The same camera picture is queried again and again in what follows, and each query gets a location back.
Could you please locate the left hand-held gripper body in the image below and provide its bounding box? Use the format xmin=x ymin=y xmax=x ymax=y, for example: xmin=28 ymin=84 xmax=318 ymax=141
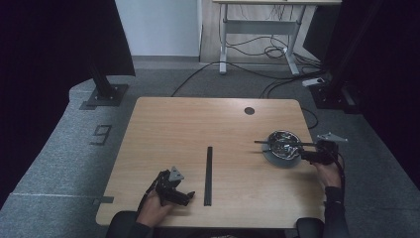
xmin=155 ymin=166 xmax=186 ymax=206

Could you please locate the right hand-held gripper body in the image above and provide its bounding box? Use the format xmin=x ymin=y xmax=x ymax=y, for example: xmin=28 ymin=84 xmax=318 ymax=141
xmin=315 ymin=132 xmax=349 ymax=166

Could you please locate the shiny steel bowl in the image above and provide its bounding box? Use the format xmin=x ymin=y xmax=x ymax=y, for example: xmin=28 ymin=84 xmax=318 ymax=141
xmin=266 ymin=130 xmax=303 ymax=162

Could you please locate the bundle of black chopsticks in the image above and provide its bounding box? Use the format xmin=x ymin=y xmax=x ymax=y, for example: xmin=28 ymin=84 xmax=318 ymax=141
xmin=203 ymin=146 xmax=214 ymax=207

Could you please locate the single black chopstick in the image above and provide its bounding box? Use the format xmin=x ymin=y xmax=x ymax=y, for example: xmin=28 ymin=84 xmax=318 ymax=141
xmin=254 ymin=140 xmax=319 ymax=148

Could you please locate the person's right hand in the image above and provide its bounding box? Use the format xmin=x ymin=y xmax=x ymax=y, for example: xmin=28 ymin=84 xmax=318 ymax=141
xmin=312 ymin=161 xmax=344 ymax=189

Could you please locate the person's left hand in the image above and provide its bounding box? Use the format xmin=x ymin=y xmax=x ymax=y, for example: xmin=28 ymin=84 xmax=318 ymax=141
xmin=137 ymin=189 xmax=176 ymax=228

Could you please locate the grey round plate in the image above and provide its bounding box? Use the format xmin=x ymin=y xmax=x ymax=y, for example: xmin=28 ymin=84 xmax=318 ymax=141
xmin=262 ymin=138 xmax=303 ymax=169

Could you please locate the black chair armrest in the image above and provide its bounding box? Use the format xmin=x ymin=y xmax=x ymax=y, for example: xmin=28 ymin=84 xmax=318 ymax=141
xmin=295 ymin=216 xmax=326 ymax=238
xmin=105 ymin=210 xmax=139 ymax=238

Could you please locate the grey tape mark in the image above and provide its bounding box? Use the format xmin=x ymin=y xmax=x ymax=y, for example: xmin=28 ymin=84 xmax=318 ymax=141
xmin=92 ymin=195 xmax=115 ymax=206

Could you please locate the black stand with dark base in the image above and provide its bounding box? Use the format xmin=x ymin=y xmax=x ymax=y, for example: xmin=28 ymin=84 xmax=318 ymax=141
xmin=310 ymin=0 xmax=385 ymax=115

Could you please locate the white power strip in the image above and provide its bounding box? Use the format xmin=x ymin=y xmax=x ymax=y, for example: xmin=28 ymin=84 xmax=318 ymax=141
xmin=301 ymin=76 xmax=326 ymax=88

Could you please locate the black curtain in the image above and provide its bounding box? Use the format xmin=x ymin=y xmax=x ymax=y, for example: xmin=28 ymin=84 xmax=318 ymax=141
xmin=303 ymin=0 xmax=420 ymax=189
xmin=0 ymin=0 xmax=137 ymax=207

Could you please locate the white metal desk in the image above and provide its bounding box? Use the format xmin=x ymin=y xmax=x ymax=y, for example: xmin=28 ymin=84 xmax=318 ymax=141
xmin=212 ymin=0 xmax=343 ymax=76

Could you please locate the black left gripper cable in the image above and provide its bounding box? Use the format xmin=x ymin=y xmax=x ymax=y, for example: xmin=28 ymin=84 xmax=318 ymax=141
xmin=136 ymin=172 xmax=163 ymax=214

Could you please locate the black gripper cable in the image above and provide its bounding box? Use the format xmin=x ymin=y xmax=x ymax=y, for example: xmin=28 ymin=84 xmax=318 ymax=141
xmin=333 ymin=152 xmax=347 ymax=196
xmin=136 ymin=172 xmax=163 ymax=214

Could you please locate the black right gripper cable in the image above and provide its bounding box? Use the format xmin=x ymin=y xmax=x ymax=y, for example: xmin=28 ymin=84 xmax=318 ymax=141
xmin=333 ymin=152 xmax=347 ymax=196

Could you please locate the tangle of black floor cables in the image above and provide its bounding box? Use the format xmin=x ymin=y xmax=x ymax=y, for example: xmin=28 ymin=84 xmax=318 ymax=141
xmin=226 ymin=4 xmax=323 ymax=72

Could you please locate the long black floor cable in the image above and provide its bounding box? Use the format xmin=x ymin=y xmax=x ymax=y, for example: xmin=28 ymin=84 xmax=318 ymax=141
xmin=170 ymin=60 xmax=326 ymax=98

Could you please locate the black stand with base plate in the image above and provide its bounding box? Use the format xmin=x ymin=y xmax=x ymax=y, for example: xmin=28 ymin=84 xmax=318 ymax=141
xmin=78 ymin=60 xmax=130 ymax=111

